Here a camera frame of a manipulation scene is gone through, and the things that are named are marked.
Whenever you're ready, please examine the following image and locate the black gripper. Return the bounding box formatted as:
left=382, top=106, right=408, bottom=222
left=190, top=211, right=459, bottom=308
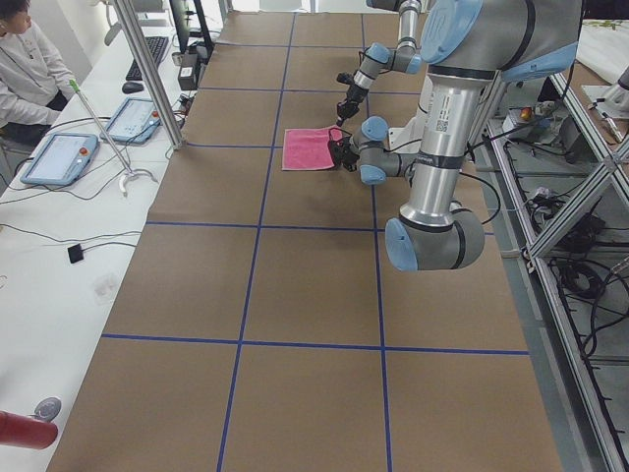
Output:
left=333, top=137, right=360, bottom=172
left=335, top=84, right=368, bottom=126

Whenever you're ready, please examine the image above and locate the pink and grey towel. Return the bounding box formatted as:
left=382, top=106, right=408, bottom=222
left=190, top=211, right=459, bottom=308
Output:
left=282, top=127, right=343, bottom=171

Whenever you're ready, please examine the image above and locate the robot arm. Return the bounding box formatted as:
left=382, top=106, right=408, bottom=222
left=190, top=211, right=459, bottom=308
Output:
left=336, top=0, right=423, bottom=127
left=336, top=0, right=583, bottom=271

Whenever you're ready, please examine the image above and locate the black power adapter box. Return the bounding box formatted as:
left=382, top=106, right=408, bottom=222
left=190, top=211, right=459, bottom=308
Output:
left=178, top=53, right=200, bottom=91

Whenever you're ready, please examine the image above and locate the black monitor stand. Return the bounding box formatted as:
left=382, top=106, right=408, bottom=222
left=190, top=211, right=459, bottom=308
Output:
left=169, top=0, right=214, bottom=58

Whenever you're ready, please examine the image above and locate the black keyboard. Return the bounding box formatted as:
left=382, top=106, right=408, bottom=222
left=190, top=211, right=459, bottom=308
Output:
left=125, top=35, right=170, bottom=83

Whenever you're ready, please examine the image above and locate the far blue teach pendant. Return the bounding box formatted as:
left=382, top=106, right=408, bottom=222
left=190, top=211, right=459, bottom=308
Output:
left=105, top=97, right=161, bottom=146

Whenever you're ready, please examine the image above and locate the blue teach pendant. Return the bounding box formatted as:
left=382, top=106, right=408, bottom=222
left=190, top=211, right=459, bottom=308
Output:
left=105, top=97, right=161, bottom=146
left=21, top=133, right=99, bottom=186

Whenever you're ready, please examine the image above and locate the black computer mouse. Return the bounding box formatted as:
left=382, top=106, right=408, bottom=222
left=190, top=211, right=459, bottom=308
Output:
left=122, top=81, right=144, bottom=94

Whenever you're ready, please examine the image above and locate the near blue teach pendant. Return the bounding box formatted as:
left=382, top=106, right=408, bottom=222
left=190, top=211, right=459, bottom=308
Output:
left=21, top=133, right=99, bottom=186

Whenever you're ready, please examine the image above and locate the small black square device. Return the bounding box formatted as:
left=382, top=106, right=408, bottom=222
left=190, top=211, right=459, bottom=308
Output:
left=67, top=244, right=85, bottom=265

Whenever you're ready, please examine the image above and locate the seated person white shirt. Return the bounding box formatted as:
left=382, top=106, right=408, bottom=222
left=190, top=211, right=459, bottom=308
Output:
left=0, top=0, right=75, bottom=147

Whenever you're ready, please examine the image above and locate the round silver disc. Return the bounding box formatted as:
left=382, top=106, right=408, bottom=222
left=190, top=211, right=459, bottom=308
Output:
left=31, top=396, right=62, bottom=423

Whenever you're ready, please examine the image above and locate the red cylinder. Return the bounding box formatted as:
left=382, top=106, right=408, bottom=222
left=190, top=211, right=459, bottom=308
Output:
left=0, top=411, right=58, bottom=450

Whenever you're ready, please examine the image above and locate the aluminium frame rack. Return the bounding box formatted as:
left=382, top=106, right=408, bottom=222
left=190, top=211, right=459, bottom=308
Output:
left=478, top=65, right=628, bottom=471

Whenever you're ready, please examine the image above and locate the aluminium frame post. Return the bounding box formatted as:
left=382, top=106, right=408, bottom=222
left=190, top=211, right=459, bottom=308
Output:
left=113, top=0, right=184, bottom=150

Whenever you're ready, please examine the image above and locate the black cable bundle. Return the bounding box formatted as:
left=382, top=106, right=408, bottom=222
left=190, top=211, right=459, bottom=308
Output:
left=544, top=255, right=629, bottom=360

